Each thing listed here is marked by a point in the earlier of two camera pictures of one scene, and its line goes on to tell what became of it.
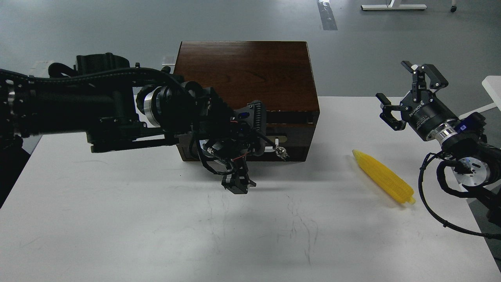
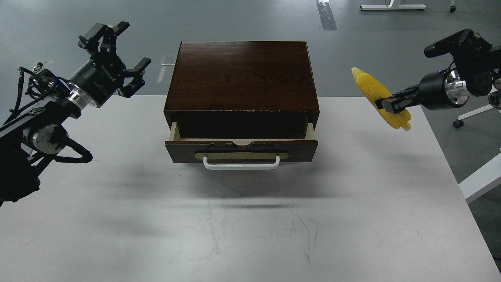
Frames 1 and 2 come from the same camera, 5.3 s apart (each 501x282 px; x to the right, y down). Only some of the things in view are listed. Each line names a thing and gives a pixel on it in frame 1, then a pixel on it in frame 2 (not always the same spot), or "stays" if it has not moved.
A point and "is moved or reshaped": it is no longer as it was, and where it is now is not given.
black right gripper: [422, 116] -> [437, 90]
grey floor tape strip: [327, 16] stays
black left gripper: [226, 154] -> [100, 77]
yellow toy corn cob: [386, 179] -> [376, 90]
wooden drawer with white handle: [285, 142] is moved or reshaped
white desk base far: [393, 5] stays
